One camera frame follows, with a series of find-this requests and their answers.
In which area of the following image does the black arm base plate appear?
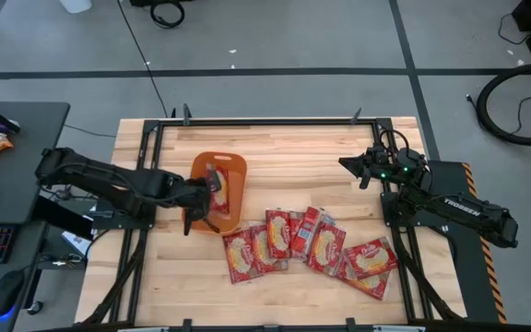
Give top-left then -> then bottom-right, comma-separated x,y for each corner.
90,197 -> 157,231

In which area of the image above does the black aluminium table frame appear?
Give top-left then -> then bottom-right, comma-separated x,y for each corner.
78,104 -> 472,332

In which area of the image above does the black hazard-striped base plate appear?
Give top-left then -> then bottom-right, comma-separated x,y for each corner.
425,160 -> 509,325

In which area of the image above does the large black hose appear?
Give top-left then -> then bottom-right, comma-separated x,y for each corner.
475,61 -> 531,148

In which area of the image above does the red popcorn bag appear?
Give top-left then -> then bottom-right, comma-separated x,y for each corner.
288,210 -> 306,259
249,223 -> 290,275
342,236 -> 400,281
222,229 -> 263,285
305,221 -> 348,278
290,206 -> 336,259
204,162 -> 231,216
334,266 -> 393,302
265,208 -> 292,261

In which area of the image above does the thin black floor cable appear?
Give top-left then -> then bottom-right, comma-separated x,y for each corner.
116,0 -> 171,119

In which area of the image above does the black computer mouse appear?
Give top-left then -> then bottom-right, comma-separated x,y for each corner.
0,268 -> 27,319

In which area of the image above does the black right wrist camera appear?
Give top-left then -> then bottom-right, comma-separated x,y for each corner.
370,143 -> 390,163

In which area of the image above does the white printed box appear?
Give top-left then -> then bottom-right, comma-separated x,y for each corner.
60,230 -> 93,257

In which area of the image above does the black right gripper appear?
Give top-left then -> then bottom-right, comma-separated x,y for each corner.
337,143 -> 431,191

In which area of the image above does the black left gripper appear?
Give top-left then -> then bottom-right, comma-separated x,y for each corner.
172,166 -> 223,237

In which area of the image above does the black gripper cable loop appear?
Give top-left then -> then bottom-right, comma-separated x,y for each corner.
377,128 -> 413,159

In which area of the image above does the orange plastic basket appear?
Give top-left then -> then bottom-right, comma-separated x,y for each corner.
181,151 -> 249,236

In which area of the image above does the coiled black cable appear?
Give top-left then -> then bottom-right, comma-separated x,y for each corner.
148,0 -> 186,30

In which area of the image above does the black desk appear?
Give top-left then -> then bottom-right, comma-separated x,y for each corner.
0,101 -> 71,332

